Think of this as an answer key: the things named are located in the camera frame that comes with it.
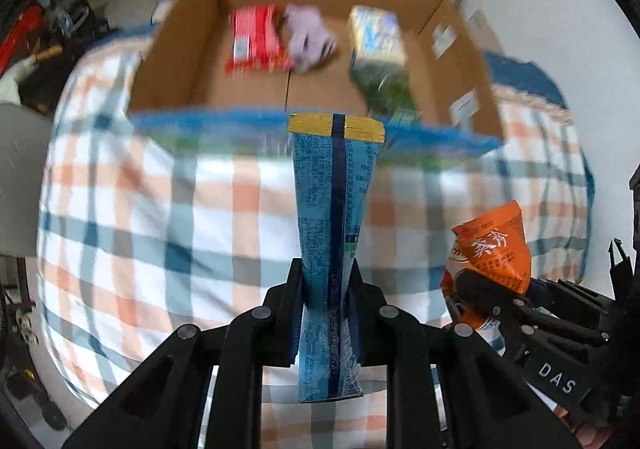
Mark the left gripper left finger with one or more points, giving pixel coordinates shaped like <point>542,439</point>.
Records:
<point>202,388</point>

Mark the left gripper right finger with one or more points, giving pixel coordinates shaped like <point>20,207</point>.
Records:
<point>446,388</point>

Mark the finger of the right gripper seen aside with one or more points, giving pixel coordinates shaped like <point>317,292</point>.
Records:
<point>475,292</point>

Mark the orange snack packet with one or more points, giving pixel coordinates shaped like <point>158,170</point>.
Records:
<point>494,245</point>

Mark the long blue snack packet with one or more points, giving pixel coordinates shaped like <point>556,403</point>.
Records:
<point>334,158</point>

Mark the green snack packet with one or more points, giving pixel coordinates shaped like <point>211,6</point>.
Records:
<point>385,88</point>

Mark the white blue tissue pack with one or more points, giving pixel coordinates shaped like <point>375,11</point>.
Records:
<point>375,38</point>

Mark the red snack packet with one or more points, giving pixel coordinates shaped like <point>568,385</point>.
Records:
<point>257,43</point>

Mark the plaid quilt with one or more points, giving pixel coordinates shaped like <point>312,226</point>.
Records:
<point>139,234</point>

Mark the grey chair near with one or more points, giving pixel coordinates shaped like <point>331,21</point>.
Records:
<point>25,137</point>

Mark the cardboard box blue front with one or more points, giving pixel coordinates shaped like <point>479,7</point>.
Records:
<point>448,79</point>

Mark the white goose plush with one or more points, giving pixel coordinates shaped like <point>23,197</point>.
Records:
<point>14,76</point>

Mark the red plastic bag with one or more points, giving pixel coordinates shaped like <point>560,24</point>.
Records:
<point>29,22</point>

